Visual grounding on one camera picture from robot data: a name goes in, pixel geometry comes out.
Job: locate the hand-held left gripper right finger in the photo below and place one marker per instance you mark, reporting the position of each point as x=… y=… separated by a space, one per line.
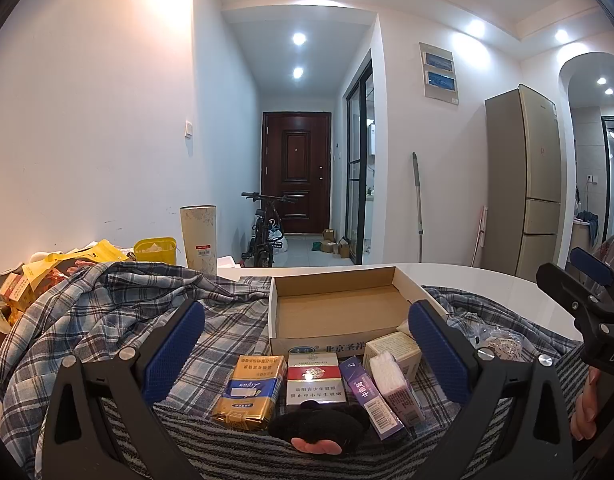
x=437 y=355

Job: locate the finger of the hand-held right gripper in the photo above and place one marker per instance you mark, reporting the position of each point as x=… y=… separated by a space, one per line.
x=589 y=265
x=562 y=285

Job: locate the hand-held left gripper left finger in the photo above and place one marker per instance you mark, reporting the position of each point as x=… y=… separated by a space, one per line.
x=172 y=350

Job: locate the beige small box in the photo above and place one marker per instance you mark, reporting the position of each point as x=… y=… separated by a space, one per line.
x=394 y=347

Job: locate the clear plastic bag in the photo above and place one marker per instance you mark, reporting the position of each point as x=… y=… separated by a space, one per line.
x=497 y=342

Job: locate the gold cigarette pack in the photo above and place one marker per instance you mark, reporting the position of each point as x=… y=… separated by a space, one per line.
x=249 y=392

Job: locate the cardboard box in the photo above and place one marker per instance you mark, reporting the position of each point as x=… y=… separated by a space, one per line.
x=337 y=310

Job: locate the red and white cigarette pack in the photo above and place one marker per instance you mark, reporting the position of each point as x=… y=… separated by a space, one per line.
x=314 y=377

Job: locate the person's right hand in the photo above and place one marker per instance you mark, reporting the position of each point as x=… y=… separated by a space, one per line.
x=584 y=405

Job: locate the dark blue cloth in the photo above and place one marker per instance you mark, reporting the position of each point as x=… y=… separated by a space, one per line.
x=589 y=225

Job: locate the white and pink tissue pack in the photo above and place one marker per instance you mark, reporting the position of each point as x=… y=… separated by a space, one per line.
x=394 y=382

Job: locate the purple slim box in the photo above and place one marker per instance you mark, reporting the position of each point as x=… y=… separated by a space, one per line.
x=372 y=405

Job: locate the blue plaid shirt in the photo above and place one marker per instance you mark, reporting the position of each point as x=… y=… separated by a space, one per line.
x=102 y=305

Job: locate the red and white broom stick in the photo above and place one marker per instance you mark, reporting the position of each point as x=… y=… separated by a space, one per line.
x=479 y=235

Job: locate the yellow plastic container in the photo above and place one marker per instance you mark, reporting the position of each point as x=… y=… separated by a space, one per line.
x=154 y=252

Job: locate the white foam box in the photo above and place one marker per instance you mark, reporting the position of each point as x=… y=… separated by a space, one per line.
x=229 y=266

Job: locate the beige refrigerator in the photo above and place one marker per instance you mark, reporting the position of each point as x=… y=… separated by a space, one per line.
x=529 y=180

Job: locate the black plush toy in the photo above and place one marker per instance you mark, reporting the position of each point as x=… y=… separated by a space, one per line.
x=317 y=425

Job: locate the black bicycle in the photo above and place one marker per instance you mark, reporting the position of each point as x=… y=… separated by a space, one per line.
x=262 y=240

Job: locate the cardboard boxes on floor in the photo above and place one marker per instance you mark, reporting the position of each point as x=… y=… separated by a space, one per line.
x=334 y=245

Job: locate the white plastic bag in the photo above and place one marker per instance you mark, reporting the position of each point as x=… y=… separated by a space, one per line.
x=278 y=240

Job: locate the black framed glass door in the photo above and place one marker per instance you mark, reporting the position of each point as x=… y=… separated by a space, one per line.
x=359 y=160

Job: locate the brown entrance door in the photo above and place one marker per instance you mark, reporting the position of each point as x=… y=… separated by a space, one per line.
x=297 y=170

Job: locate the ceiling spotlight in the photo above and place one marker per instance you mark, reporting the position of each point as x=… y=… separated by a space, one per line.
x=299 y=38
x=298 y=73
x=562 y=36
x=476 y=27

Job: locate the wall electrical panel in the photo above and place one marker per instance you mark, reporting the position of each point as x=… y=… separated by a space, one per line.
x=439 y=72

